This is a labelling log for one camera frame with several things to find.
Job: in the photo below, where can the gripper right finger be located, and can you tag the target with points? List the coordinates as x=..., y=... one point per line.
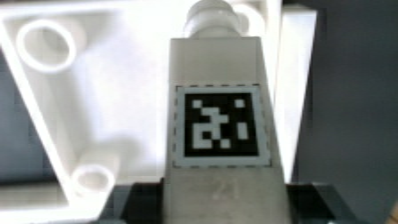
x=316, y=204

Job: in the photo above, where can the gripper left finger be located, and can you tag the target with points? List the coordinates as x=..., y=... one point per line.
x=133, y=204

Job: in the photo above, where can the white table leg with tags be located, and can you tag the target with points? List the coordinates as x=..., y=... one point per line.
x=222, y=185

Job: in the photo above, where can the white square tabletop part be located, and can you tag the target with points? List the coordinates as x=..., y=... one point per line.
x=87, y=50

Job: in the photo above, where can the white U-shaped fence wall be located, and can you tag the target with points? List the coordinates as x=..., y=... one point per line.
x=295, y=48

